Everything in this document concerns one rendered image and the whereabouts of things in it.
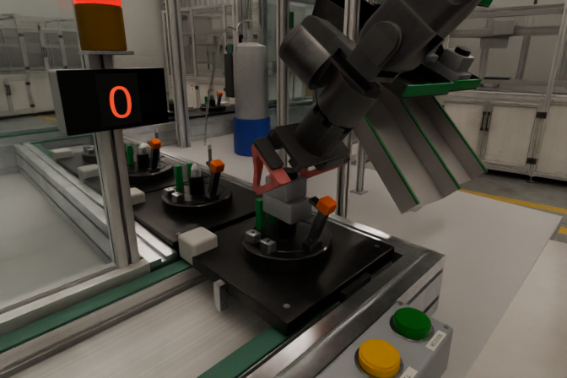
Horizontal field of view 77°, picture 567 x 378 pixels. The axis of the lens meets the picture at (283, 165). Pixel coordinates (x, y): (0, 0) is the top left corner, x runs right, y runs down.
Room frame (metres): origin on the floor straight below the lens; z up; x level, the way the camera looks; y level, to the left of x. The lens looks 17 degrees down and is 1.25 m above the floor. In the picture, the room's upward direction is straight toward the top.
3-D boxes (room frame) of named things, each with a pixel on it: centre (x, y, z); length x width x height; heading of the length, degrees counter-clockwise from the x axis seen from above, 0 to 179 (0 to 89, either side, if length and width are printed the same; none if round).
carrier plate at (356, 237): (0.50, 0.00, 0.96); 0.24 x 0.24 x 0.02; 45
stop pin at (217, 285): (0.41, 0.08, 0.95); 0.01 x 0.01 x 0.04; 45
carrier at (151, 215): (0.68, 0.18, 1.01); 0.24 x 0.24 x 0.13; 45
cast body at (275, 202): (0.51, 0.00, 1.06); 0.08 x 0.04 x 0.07; 42
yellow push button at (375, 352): (0.29, -0.10, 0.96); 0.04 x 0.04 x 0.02
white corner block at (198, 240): (0.50, 0.13, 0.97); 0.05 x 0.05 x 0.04; 45
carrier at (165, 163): (0.85, 0.35, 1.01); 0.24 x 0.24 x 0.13; 45
